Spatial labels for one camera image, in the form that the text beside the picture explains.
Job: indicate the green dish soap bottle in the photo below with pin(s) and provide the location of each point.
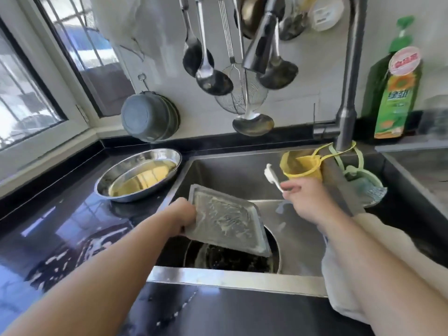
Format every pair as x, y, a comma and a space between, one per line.
393, 94

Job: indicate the person's left hand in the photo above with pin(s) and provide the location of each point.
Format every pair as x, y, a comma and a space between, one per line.
178, 217

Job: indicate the round steel pan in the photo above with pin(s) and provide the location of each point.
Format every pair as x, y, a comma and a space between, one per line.
273, 255

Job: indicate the steel gooseneck faucet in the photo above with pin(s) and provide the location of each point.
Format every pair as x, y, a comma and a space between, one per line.
350, 66

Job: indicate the stainless steel sink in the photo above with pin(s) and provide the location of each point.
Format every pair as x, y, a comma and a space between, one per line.
231, 171

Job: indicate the dark green hanging basin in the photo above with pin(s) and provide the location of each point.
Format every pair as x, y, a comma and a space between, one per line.
175, 119

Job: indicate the white dish brush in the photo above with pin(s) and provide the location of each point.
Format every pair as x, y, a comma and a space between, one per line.
325, 11

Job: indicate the steel soup ladle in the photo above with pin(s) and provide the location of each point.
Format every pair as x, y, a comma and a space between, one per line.
213, 80

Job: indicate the hanging steel ladles and skimmer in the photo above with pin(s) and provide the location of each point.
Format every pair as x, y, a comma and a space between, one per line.
192, 56

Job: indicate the person's left forearm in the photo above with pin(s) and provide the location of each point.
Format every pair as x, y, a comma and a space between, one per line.
91, 283

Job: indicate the person's right hand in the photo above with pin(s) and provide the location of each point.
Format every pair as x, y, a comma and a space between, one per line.
311, 199

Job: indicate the rectangular steel tray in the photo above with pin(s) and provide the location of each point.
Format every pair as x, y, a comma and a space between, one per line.
227, 220

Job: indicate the yellow hanging sink cup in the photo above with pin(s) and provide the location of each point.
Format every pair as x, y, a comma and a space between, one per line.
301, 164

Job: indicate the steel wall hook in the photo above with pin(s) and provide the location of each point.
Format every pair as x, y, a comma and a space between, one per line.
143, 81

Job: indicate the clear plastic cup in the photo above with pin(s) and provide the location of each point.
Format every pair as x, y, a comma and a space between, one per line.
434, 119

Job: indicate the grey hanging basin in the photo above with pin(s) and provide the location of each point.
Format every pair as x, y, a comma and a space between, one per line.
147, 116

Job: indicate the green hanging sponge holder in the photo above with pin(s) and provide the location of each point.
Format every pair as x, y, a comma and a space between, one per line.
367, 185

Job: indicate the white dish rag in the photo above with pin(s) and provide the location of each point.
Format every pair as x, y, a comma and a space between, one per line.
343, 276

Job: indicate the round steel basin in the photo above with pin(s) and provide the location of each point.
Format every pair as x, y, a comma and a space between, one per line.
138, 175

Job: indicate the white hanging cloth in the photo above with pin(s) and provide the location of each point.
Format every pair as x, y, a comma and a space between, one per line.
129, 21

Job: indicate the white cleaning brush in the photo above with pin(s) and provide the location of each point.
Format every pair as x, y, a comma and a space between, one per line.
271, 175

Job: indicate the person's right forearm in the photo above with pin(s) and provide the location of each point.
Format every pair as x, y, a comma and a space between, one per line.
388, 276

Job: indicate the black round steamer rack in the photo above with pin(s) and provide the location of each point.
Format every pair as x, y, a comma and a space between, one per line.
234, 261

